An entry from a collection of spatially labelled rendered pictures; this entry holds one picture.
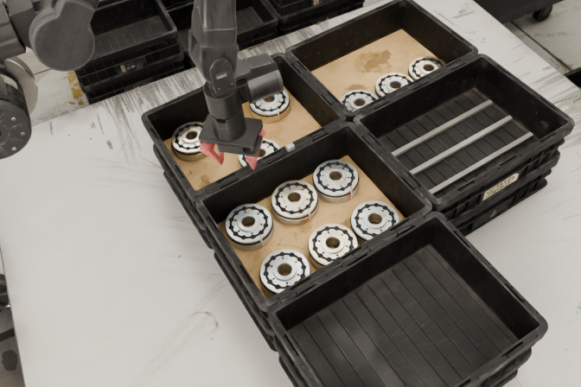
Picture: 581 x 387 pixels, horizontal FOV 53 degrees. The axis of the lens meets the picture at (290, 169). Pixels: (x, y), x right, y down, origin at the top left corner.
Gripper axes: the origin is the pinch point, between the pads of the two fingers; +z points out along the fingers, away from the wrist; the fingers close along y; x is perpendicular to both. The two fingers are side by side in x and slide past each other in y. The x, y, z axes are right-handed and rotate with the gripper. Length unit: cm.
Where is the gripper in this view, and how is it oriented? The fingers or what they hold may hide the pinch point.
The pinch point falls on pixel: (237, 161)
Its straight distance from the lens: 110.1
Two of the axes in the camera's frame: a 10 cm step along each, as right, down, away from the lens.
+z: 0.7, 6.2, 7.8
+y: -9.7, -1.4, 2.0
